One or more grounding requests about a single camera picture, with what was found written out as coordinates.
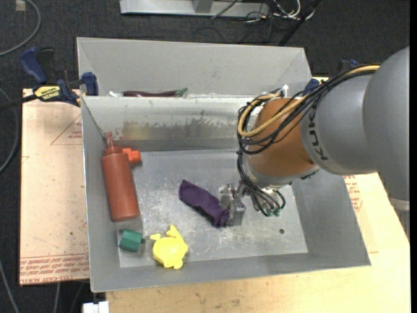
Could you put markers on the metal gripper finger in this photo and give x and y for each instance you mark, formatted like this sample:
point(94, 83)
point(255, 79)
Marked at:
point(226, 195)
point(238, 214)

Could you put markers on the purple cloth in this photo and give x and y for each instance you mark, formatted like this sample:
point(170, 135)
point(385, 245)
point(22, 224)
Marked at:
point(200, 201)

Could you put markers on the grey metal bin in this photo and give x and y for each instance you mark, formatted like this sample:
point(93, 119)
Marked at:
point(195, 174)

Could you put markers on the yellow toy animal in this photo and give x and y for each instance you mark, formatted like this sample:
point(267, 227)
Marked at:
point(169, 249)

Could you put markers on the orange toy block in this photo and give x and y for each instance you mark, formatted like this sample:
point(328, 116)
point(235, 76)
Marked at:
point(133, 156)

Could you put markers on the green toy block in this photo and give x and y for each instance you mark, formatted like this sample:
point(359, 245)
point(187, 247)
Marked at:
point(129, 240)

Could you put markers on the red-brown squeeze bottle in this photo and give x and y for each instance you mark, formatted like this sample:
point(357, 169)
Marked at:
point(119, 184)

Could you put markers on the brown cardboard board red print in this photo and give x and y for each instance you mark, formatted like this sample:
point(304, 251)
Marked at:
point(52, 181)

